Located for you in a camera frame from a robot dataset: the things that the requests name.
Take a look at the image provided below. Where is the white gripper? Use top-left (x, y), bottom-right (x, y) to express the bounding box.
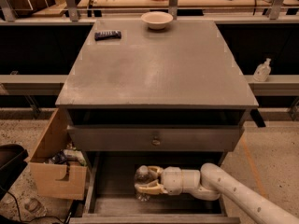
top-left (135, 166), bottom-right (201, 195)

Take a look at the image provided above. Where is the clear plastic water bottle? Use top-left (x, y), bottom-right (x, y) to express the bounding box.
top-left (134, 165), bottom-right (158, 202)

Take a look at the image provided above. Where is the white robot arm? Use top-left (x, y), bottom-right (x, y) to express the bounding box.
top-left (135, 163), bottom-right (299, 224)

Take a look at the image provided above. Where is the round drawer knob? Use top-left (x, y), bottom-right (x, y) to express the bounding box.
top-left (151, 137), bottom-right (161, 147)

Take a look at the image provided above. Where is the closed top grey drawer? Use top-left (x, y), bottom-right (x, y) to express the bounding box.
top-left (67, 125), bottom-right (244, 152)

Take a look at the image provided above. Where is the open middle grey drawer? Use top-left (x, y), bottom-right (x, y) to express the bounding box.
top-left (70, 151), bottom-right (240, 224)

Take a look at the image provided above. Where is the grey wooden drawer cabinet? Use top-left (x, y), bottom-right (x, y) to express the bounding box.
top-left (55, 18), bottom-right (259, 224)

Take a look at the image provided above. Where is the clear bottle on floor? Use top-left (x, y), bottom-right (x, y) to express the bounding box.
top-left (24, 198), bottom-right (47, 217)

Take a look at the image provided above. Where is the hand sanitizer pump bottle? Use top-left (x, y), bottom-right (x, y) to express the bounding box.
top-left (253, 58), bottom-right (271, 82)

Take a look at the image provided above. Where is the brown cardboard box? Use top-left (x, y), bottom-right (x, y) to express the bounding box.
top-left (29, 109), bottom-right (87, 200)

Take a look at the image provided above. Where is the black bin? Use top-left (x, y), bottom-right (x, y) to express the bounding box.
top-left (0, 144), bottom-right (28, 200)

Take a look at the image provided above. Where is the white ceramic bowl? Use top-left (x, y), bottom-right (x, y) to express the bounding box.
top-left (141, 11), bottom-right (173, 30)

